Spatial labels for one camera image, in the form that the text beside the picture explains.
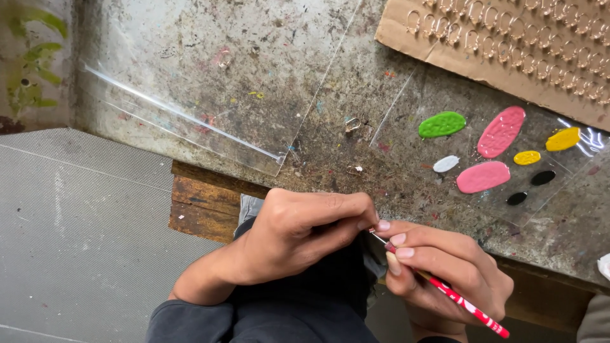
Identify person's left hand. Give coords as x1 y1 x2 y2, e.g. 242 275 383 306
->
238 188 380 287

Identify person's right hand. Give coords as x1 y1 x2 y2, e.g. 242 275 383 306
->
374 219 515 330

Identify red pencil with wire tip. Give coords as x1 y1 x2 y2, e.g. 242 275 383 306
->
369 230 511 339

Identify person's dark clothing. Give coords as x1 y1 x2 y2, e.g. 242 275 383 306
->
145 217 388 343

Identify clear plastic palette sheet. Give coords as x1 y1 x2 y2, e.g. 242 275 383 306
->
369 67 610 228

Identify oval pink paint blob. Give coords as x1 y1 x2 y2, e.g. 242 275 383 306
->
456 160 512 194

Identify white paint blob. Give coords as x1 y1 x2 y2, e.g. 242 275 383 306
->
433 155 460 173

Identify small yellow paint blob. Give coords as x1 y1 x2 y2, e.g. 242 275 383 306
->
513 151 541 166

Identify long pink paint blob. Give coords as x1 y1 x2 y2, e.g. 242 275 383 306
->
477 106 527 159

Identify grey fabric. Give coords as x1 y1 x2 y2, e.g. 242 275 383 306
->
576 293 610 343

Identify green paint blob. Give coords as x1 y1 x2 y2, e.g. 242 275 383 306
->
418 111 467 140

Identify clear plastic bag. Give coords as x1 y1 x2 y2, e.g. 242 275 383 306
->
78 0 364 178

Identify large yellow paint blob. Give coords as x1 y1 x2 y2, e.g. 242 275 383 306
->
546 127 581 152

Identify brown cardboard sheet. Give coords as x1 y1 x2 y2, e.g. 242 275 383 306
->
375 0 610 133

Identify rows of gold rings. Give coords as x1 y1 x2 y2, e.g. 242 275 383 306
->
405 0 610 106

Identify rusty brown table frame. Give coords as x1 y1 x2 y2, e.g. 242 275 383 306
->
168 160 272 245

